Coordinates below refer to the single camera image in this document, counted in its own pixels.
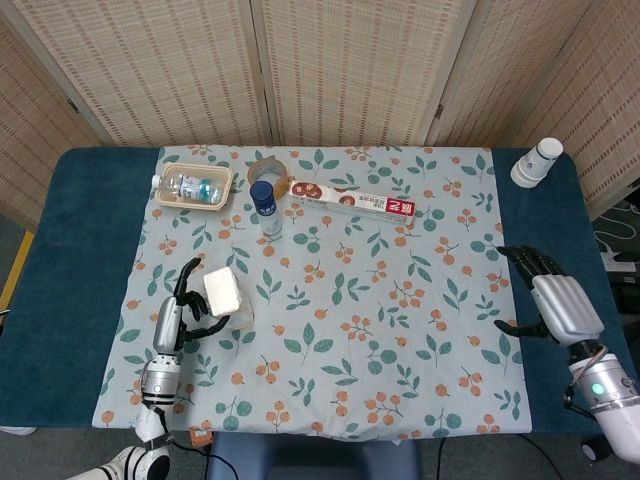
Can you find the teal table cover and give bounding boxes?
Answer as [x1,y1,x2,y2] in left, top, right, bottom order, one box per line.
[0,145,624,436]

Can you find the clear plastic water bottle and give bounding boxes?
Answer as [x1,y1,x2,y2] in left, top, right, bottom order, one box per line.
[151,169,224,204]

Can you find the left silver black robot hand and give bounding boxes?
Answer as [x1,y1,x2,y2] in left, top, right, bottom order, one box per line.
[152,257,232,354]

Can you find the long white red wrap box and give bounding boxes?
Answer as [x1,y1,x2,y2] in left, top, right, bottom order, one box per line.
[288,179,417,227]

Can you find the stack of white paper cups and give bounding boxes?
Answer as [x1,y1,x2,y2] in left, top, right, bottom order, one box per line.
[509,137,565,189]

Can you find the blue capped white bottle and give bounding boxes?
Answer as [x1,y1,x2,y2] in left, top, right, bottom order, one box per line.
[249,180,284,237]

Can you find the floral leaf print tablecloth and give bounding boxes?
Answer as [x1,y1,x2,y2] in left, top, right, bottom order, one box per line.
[92,144,532,441]

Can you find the pink and white tissue pack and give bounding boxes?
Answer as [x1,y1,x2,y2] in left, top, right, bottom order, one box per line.
[202,267,256,331]

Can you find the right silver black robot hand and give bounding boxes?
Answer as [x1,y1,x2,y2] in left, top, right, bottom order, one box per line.
[493,244,605,349]

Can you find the black caster wheel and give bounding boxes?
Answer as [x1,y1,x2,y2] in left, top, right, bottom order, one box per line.
[582,434,614,464]

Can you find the beige plastic tray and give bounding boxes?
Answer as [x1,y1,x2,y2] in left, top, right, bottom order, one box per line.
[153,162,237,214]

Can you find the brown packing tape roll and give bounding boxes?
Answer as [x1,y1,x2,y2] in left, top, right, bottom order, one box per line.
[246,156,292,194]

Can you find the blue robot base seat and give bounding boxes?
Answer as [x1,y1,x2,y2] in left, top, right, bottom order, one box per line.
[207,430,424,480]

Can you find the white power strip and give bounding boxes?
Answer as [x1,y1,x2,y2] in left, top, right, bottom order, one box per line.
[601,249,640,274]

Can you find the woven folding screen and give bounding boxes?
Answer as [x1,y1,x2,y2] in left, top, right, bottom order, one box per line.
[0,0,640,231]

